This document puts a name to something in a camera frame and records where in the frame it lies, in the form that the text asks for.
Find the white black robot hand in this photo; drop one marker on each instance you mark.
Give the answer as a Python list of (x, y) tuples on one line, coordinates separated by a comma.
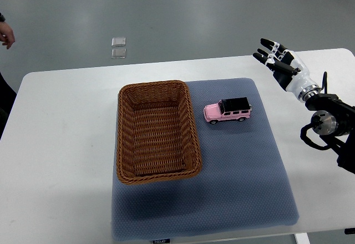
[(288, 70)]

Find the brown wicker basket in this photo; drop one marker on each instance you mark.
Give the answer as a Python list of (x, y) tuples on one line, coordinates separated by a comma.
[(156, 135)]

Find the upper floor plate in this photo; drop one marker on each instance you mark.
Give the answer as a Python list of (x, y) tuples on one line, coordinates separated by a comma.
[(118, 42)]

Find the person's hand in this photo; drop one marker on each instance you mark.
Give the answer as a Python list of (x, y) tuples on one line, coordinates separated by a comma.
[(7, 35)]

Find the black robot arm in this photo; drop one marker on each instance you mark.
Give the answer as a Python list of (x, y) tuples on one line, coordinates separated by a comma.
[(333, 121)]

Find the pink toy car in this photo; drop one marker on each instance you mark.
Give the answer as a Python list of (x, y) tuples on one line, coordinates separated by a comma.
[(236, 109)]

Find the person's dark clothing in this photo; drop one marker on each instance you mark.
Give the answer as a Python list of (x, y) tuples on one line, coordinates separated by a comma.
[(8, 96)]

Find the white table leg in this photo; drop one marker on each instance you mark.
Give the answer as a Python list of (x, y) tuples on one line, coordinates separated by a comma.
[(302, 238)]

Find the blue-grey padded mat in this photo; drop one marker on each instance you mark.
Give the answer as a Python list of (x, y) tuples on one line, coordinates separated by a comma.
[(242, 184)]

